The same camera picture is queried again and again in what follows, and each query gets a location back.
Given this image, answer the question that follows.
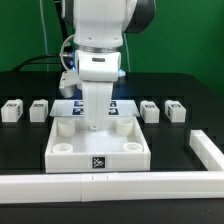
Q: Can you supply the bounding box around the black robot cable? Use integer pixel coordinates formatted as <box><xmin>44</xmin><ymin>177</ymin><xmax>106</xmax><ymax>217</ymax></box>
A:
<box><xmin>11</xmin><ymin>0</ymin><xmax>75</xmax><ymax>72</ymax></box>

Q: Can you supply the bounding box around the white cable on wall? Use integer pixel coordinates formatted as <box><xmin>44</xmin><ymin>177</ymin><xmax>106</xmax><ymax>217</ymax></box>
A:
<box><xmin>39</xmin><ymin>0</ymin><xmax>50</xmax><ymax>72</ymax></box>

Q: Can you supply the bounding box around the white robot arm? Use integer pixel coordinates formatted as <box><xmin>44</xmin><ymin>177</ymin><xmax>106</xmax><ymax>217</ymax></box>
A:
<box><xmin>59</xmin><ymin>0</ymin><xmax>156</xmax><ymax>130</ymax></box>

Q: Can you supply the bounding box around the white square tabletop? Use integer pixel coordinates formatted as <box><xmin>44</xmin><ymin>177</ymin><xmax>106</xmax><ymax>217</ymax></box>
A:
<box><xmin>45</xmin><ymin>117</ymin><xmax>151</xmax><ymax>173</ymax></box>

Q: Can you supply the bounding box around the white L-shaped obstacle wall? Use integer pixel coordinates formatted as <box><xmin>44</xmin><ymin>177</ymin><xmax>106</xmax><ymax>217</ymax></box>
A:
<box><xmin>0</xmin><ymin>130</ymin><xmax>224</xmax><ymax>204</ymax></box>

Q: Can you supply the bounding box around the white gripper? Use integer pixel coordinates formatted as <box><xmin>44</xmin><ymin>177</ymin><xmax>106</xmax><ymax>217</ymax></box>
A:
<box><xmin>75</xmin><ymin>50</ymin><xmax>121</xmax><ymax>130</ymax></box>

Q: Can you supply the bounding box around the white marker sheet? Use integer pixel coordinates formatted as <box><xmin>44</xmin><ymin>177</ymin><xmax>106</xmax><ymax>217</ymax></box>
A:
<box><xmin>50</xmin><ymin>100</ymin><xmax>140</xmax><ymax>117</ymax></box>

